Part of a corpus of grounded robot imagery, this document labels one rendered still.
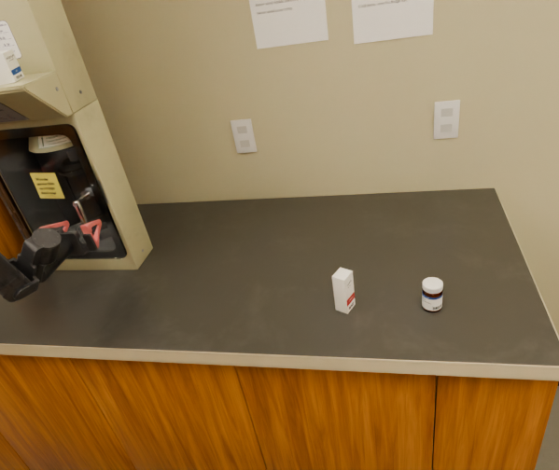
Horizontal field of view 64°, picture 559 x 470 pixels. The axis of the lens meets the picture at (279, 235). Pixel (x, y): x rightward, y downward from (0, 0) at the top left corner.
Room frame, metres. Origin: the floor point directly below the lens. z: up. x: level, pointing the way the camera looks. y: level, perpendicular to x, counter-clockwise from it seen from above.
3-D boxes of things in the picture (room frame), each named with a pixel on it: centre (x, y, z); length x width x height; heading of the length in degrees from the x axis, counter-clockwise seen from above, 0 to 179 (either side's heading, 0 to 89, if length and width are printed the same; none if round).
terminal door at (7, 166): (1.14, 0.58, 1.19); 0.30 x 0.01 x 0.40; 73
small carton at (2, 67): (1.07, 0.52, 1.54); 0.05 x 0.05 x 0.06; 0
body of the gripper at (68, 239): (0.93, 0.52, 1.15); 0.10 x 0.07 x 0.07; 72
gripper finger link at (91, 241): (0.99, 0.47, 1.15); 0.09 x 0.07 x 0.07; 162
